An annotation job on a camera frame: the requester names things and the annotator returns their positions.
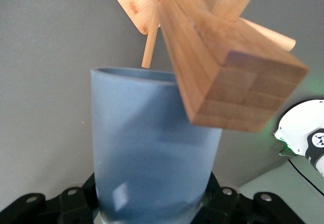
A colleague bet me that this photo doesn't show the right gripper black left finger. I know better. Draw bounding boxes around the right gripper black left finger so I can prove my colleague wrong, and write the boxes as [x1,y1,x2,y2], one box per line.
[0,173,101,224]

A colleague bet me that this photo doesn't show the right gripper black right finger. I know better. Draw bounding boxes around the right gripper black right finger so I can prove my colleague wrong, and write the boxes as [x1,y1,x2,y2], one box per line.
[194,173,304,224]

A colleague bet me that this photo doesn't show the light blue cup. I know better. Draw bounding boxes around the light blue cup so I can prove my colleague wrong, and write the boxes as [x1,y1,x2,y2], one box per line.
[90,67,223,224]

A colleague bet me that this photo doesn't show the wooden cup rack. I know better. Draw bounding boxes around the wooden cup rack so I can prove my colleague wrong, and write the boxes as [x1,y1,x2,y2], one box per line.
[80,0,310,133]

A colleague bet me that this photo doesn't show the black cable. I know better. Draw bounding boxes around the black cable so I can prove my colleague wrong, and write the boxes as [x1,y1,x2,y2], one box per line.
[287,158,324,197]

